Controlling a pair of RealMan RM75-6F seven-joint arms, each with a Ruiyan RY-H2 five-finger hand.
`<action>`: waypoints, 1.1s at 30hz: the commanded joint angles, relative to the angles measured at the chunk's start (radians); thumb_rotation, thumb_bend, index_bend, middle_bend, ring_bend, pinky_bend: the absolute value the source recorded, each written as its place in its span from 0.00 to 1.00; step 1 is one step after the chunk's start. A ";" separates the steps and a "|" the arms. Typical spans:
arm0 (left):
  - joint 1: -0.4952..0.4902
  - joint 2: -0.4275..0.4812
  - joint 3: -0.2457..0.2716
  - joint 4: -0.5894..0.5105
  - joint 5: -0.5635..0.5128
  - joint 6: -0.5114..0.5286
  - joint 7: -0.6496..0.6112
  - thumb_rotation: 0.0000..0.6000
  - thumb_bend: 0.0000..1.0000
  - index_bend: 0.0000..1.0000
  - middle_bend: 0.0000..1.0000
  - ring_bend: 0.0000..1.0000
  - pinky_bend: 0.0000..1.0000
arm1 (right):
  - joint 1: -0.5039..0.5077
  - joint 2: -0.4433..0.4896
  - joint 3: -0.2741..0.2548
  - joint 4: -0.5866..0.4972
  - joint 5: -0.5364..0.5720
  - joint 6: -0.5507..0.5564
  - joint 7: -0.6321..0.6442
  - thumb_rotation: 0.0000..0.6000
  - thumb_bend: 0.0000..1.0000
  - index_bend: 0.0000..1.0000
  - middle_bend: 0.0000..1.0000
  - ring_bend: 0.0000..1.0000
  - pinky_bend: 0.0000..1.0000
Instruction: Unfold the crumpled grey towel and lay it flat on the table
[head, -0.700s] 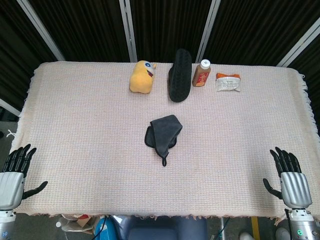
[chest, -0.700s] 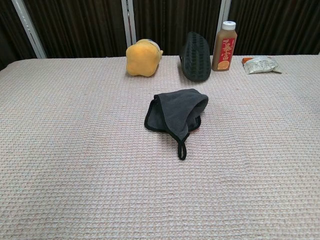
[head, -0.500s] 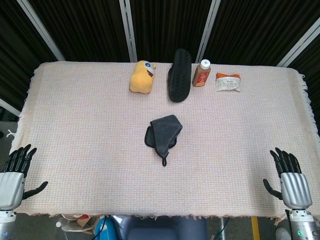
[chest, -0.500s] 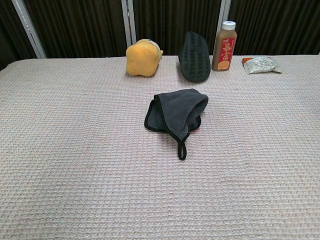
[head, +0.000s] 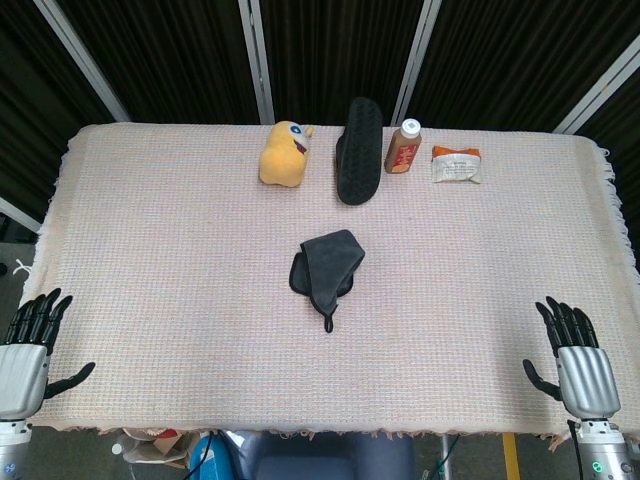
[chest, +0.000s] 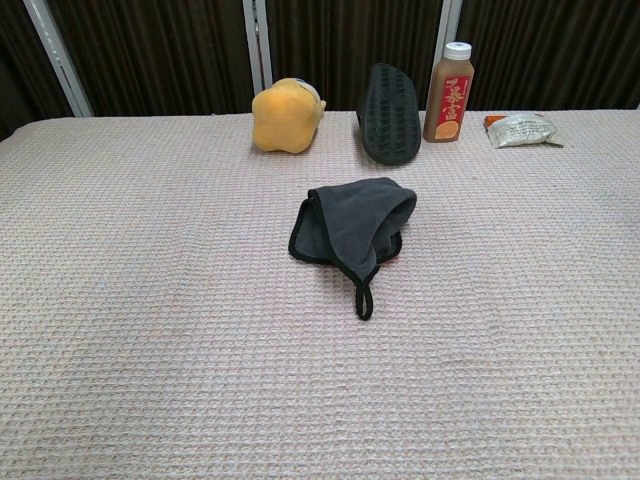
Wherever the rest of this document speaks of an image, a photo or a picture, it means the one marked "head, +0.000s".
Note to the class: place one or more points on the orange white snack packet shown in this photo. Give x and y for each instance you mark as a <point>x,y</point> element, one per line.
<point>457,167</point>

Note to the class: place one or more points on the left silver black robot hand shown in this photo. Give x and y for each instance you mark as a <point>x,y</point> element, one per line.
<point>22,375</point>

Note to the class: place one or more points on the brown juice bottle white cap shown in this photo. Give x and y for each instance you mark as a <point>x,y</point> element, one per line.
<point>401,155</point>

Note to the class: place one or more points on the dark pleated curtain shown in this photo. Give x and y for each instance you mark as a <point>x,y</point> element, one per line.
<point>175,50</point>

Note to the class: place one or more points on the white metal frame post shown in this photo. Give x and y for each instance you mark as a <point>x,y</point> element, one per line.
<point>415,65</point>
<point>257,60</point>
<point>82,60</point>
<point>600,85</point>
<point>17,214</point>

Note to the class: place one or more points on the pink woven tablecloth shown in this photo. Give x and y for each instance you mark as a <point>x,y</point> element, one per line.
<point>175,250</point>

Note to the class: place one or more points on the metal table leg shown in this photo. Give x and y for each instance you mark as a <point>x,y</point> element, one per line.
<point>446,455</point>

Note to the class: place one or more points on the grey and red cloth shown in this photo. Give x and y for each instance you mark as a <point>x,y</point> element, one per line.
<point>325,260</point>

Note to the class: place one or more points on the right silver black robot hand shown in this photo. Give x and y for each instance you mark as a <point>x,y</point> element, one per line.
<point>587,380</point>

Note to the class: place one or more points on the black rubber slipper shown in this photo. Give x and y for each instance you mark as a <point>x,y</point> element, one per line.
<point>357,160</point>

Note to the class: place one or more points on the yellow plush toy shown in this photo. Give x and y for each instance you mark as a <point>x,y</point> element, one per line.
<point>282,160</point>

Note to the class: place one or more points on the crumpled brown paper bag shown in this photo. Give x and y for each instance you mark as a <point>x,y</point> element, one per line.
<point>165,445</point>

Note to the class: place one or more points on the blue plastic bin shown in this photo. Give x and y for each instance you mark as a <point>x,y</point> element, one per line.
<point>210,460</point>

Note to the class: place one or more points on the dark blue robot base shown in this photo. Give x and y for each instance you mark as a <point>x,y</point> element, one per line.
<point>325,460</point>

